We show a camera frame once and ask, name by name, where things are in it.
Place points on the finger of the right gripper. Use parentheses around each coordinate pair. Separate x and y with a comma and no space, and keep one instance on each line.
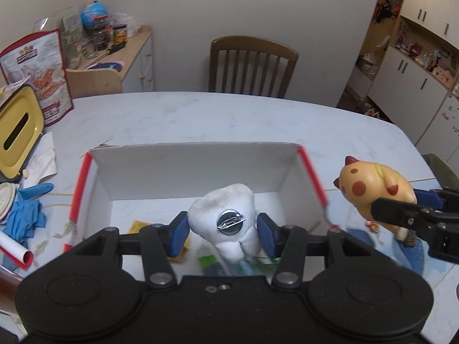
(428,198)
(397,213)

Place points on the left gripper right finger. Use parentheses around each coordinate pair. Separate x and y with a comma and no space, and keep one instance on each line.
(288,245)

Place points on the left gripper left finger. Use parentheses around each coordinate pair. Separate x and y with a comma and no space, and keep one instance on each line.
(157,245)

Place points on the yellow cardboard box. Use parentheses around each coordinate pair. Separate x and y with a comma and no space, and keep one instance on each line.
(137,225)

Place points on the orange spotted animal toy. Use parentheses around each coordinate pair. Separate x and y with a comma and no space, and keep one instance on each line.
(362,182)

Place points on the white tooth plush keychain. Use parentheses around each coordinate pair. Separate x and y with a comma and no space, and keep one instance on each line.
(226,218)

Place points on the white green plastic pouch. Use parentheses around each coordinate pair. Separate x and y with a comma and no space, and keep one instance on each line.
(249,266)

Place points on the green upholstered chair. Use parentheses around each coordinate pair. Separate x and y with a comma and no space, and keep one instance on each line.
(443,173)

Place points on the red white cardboard box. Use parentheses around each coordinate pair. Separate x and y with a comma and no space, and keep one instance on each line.
(118,185)

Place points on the blue rubber glove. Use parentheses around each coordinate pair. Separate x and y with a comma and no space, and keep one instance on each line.
(27,213)

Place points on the red white rolled paper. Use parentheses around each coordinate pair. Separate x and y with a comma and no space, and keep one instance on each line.
(17,251)

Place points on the white paper napkin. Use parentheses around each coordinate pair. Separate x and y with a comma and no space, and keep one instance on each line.
(42,162)

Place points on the white paper cup lid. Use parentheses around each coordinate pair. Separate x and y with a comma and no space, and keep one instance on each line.
(7,197)

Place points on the wooden side cabinet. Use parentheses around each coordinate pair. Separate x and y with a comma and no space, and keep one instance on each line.
(128,70)

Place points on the yellow tissue box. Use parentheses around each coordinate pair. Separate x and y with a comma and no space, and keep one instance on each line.
(22,124)

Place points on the brown wooden chair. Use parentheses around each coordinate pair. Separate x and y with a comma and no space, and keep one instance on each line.
(249,65)

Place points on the dark jar orange label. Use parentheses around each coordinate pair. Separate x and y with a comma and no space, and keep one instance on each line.
(120,33)

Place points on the red printed snack bag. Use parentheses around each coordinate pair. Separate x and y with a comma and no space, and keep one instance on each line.
(37,58)

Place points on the blue globe toy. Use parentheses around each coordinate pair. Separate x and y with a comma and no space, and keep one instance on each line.
(91,12)

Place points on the white wall cabinet unit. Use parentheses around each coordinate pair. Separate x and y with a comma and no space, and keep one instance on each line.
(407,72)

